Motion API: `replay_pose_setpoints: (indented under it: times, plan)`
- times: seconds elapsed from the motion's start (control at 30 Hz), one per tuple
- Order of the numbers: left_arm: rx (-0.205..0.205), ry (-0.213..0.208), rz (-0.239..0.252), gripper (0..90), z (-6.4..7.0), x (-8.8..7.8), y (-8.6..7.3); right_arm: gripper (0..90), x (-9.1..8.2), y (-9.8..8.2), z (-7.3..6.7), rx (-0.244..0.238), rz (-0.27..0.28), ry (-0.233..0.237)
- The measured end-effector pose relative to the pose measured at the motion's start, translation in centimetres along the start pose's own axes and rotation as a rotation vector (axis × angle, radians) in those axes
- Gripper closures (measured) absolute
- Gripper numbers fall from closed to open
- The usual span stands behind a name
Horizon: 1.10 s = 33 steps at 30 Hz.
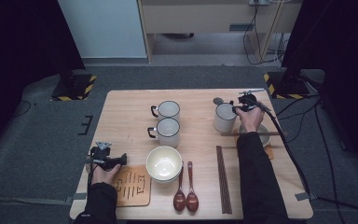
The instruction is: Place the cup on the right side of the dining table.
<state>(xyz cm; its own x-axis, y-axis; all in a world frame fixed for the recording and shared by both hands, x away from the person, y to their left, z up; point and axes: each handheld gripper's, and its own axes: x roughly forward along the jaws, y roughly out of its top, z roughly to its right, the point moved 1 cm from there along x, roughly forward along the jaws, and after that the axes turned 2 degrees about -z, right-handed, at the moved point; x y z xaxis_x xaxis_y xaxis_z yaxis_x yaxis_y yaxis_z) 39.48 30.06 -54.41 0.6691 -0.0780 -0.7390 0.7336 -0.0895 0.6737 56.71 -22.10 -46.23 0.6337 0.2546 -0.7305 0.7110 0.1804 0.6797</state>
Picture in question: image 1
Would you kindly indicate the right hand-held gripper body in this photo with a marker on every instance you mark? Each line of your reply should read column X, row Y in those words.
column 248, row 101

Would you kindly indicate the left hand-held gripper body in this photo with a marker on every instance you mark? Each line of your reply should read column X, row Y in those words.
column 101, row 157

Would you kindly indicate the white ribbed mug black rim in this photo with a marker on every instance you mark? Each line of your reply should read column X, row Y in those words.
column 224, row 119
column 167, row 129
column 168, row 109

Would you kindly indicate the cream ceramic bowl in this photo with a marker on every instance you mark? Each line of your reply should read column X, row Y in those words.
column 166, row 181
column 265, row 139
column 164, row 163

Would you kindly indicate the wooden cut-pattern trivet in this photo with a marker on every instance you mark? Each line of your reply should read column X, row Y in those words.
column 132, row 186
column 269, row 153

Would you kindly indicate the bundle of brown chopsticks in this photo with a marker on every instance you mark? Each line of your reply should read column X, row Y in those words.
column 223, row 180

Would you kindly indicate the person's right hand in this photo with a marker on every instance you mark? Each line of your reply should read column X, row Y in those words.
column 251, row 119

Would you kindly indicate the person's left hand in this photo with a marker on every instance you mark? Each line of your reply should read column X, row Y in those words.
column 104, row 176

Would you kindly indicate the black yellow striped stand base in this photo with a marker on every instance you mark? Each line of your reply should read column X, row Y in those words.
column 74, row 88
column 289, row 90

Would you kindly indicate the dark red wooden spoon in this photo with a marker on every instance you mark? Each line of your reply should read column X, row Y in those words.
column 179, row 201
column 192, row 202

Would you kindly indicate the light wooden desk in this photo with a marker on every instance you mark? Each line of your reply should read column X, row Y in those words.
column 199, row 18

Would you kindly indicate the white power strip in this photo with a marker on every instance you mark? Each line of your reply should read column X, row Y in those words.
column 259, row 2

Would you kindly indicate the black curtain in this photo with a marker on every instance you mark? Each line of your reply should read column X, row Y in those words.
column 348, row 62
column 18, row 46

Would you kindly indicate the grey tape strip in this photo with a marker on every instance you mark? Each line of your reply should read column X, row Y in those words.
column 306, row 196

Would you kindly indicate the white cabinet panel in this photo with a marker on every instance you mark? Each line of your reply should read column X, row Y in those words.
column 105, row 28

